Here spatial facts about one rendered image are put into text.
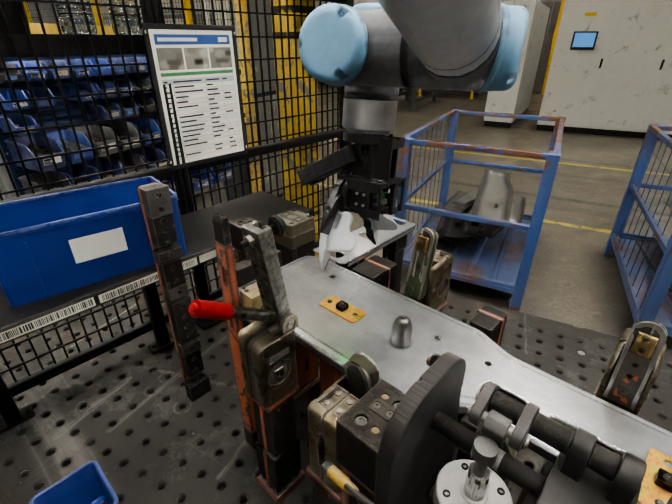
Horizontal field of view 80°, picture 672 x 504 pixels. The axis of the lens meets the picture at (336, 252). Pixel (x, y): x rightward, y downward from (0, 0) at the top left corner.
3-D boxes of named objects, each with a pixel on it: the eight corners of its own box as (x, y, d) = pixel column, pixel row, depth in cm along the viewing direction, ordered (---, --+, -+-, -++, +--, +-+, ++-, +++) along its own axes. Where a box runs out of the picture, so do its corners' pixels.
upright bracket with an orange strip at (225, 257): (259, 445, 80) (228, 217, 57) (254, 449, 80) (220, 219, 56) (251, 436, 82) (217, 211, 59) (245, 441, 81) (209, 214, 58)
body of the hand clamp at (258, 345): (305, 477, 75) (297, 328, 58) (277, 504, 70) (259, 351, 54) (285, 457, 78) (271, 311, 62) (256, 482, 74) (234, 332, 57)
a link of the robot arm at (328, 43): (399, -6, 36) (425, 15, 45) (290, -1, 40) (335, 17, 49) (391, 89, 39) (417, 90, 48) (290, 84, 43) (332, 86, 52)
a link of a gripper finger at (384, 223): (397, 251, 68) (386, 216, 61) (368, 242, 72) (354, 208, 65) (406, 237, 70) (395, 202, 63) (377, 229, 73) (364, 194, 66)
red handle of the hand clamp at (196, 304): (294, 315, 58) (204, 306, 46) (289, 329, 58) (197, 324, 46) (276, 304, 61) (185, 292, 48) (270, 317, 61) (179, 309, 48)
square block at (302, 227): (319, 336, 110) (316, 216, 93) (298, 351, 105) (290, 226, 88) (299, 324, 115) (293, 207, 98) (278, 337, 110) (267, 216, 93)
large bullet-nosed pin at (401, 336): (414, 348, 64) (417, 315, 61) (402, 359, 62) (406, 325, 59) (397, 340, 66) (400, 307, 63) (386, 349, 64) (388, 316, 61)
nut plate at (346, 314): (367, 314, 70) (367, 308, 69) (353, 324, 67) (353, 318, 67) (332, 295, 75) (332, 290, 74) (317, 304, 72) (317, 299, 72)
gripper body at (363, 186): (376, 226, 56) (385, 137, 51) (328, 212, 61) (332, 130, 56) (402, 214, 62) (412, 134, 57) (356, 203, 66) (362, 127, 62)
